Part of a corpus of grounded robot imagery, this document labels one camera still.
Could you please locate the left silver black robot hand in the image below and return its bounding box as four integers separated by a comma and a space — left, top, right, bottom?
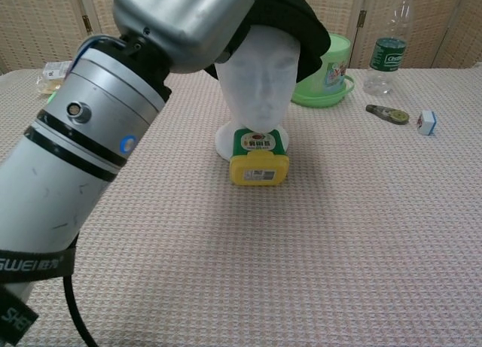
111, 0, 265, 75

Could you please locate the black baseball cap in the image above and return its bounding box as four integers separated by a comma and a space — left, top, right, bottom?
203, 0, 332, 85

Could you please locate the white foam mannequin head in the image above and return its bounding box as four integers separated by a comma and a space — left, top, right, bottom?
214, 25, 302, 163

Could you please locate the clear snack bag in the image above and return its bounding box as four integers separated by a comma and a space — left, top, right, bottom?
37, 59, 75, 98

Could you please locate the green plastic bucket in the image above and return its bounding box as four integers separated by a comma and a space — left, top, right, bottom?
290, 32, 357, 109

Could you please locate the green yellow lidded container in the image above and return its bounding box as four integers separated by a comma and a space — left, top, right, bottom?
229, 127, 291, 187

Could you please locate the beige folding screen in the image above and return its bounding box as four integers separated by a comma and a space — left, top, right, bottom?
0, 0, 482, 73

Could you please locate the clear plastic water bottle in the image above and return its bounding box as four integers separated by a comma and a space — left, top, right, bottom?
363, 0, 418, 97

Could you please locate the grey correction tape dispenser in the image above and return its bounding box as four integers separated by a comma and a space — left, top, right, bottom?
365, 103, 410, 126

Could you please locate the pink woven tablecloth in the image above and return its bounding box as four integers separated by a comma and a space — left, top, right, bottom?
0, 66, 482, 347

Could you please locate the white blue eraser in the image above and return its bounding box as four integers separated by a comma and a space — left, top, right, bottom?
416, 110, 438, 136

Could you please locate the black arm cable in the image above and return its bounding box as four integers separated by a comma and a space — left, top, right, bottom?
62, 236, 99, 347

